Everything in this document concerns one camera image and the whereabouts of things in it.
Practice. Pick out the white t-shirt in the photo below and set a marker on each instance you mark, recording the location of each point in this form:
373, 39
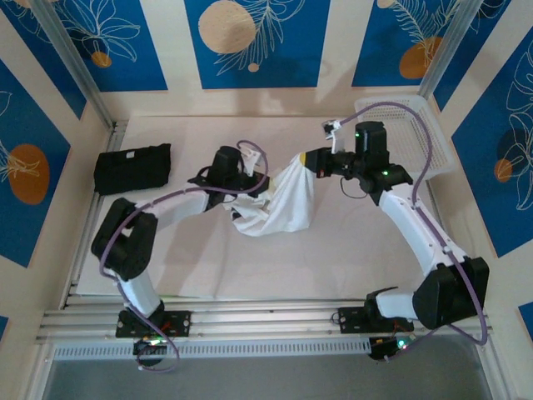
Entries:
287, 204

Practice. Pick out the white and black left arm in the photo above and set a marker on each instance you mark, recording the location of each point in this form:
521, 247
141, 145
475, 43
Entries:
175, 208

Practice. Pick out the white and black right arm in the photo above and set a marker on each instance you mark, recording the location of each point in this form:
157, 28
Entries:
408, 225

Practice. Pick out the folded black t-shirt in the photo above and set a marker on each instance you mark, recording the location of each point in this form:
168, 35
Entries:
133, 171

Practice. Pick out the white perforated plastic basket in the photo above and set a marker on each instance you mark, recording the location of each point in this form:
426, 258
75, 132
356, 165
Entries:
408, 133

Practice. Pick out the black controller box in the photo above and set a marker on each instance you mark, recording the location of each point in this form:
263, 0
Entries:
147, 348
385, 348

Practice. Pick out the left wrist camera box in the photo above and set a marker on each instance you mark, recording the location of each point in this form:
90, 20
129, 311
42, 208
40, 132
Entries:
252, 160

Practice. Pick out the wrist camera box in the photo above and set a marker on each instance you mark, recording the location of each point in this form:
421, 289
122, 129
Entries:
335, 137
252, 160

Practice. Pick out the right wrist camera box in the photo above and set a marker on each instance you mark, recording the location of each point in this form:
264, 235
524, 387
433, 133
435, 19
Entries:
335, 137

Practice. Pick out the aluminium corner post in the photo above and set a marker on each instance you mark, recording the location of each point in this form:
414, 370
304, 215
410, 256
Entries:
71, 54
449, 46

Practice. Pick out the aluminium rail frame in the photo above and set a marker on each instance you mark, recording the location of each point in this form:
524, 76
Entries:
266, 316

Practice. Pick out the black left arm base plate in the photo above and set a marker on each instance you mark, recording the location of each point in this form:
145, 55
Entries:
179, 323

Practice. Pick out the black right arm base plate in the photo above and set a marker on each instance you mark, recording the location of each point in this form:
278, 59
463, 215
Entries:
352, 320

